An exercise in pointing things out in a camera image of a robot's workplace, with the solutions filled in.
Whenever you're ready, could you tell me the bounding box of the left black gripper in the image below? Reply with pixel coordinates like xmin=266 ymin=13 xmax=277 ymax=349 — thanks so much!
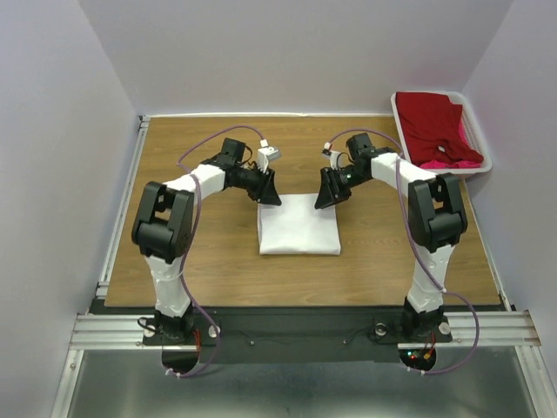
xmin=234 ymin=162 xmax=281 ymax=206

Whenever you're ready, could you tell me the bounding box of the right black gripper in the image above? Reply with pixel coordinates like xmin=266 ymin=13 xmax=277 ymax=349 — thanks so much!
xmin=314 ymin=165 xmax=370 ymax=208

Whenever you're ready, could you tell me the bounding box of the white t shirt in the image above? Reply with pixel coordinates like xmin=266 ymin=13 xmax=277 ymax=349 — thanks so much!
xmin=257 ymin=193 xmax=341 ymax=256

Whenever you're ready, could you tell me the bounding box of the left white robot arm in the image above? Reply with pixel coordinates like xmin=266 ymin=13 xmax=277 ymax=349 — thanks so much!
xmin=131 ymin=138 xmax=281 ymax=343

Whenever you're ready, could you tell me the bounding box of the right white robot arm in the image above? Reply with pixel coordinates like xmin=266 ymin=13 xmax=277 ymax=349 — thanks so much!
xmin=314 ymin=130 xmax=468 ymax=340

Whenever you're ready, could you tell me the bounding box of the red t shirt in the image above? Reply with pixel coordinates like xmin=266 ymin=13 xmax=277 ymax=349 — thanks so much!
xmin=396 ymin=92 xmax=484 ymax=167

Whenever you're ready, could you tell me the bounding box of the pink t shirt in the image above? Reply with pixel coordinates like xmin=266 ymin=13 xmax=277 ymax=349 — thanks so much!
xmin=420 ymin=121 xmax=481 ymax=170

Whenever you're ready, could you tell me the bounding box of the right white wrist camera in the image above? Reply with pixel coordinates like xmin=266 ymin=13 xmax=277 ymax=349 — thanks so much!
xmin=324 ymin=150 xmax=345 ymax=170

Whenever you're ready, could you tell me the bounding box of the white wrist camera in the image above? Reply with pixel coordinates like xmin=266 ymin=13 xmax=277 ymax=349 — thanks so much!
xmin=324 ymin=150 xmax=345 ymax=170
xmin=256 ymin=146 xmax=281 ymax=174

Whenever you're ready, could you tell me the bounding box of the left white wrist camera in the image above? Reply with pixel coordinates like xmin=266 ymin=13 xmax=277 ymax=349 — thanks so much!
xmin=256 ymin=146 xmax=281 ymax=174

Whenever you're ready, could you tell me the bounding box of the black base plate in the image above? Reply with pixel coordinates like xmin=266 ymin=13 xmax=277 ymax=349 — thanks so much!
xmin=89 ymin=306 xmax=453 ymax=365

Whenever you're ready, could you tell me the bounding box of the aluminium left rail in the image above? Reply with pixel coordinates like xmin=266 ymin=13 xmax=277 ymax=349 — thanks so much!
xmin=95 ymin=115 xmax=151 ymax=299

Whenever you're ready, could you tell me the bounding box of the aluminium rail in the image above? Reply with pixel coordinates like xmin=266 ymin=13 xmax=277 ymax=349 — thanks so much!
xmin=464 ymin=180 xmax=515 ymax=312
xmin=70 ymin=311 xmax=540 ymax=350
xmin=95 ymin=115 xmax=151 ymax=299

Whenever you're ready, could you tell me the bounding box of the aluminium right rail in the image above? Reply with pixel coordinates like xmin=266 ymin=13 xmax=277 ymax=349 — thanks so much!
xmin=464 ymin=180 xmax=515 ymax=312

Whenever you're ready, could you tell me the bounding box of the aluminium front rail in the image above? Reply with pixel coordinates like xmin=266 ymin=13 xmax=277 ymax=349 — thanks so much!
xmin=70 ymin=311 xmax=540 ymax=350

